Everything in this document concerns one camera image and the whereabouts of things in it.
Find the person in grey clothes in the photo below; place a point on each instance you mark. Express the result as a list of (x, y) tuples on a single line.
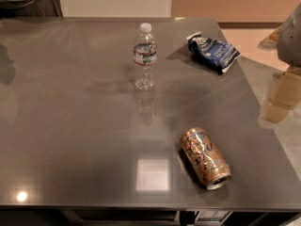
[(30, 8)]

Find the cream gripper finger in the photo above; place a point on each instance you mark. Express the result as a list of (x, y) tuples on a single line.
[(283, 95)]

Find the orange soda can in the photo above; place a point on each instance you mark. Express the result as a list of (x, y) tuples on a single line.
[(208, 163)]

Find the clear plastic water bottle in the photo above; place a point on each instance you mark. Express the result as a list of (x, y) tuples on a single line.
[(145, 56)]

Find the blue crumpled chip bag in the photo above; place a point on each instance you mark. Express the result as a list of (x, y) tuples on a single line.
[(216, 54)]

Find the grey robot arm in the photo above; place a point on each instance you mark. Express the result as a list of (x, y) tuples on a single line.
[(289, 41)]

